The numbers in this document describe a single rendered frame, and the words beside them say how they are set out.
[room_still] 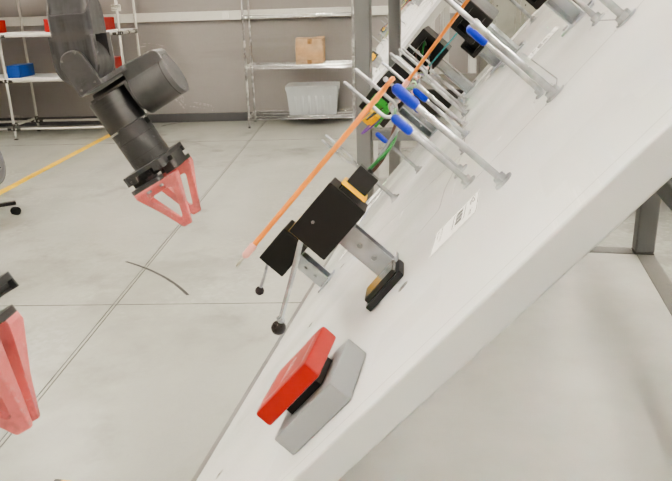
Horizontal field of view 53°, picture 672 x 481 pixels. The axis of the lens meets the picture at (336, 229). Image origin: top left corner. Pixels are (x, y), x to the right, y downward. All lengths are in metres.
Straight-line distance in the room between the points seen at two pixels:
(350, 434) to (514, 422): 0.58
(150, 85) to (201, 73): 7.49
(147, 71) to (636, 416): 0.78
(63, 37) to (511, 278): 0.75
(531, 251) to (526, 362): 0.76
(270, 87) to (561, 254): 8.01
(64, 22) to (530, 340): 0.82
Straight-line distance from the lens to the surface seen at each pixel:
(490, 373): 1.04
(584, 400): 1.00
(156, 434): 2.39
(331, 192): 0.57
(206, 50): 8.39
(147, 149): 0.96
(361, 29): 1.55
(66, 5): 0.96
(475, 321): 0.33
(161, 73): 0.93
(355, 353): 0.43
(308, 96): 7.73
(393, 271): 0.53
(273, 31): 8.24
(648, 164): 0.31
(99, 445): 2.40
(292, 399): 0.41
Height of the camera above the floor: 1.32
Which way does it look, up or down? 18 degrees down
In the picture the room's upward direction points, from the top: 2 degrees counter-clockwise
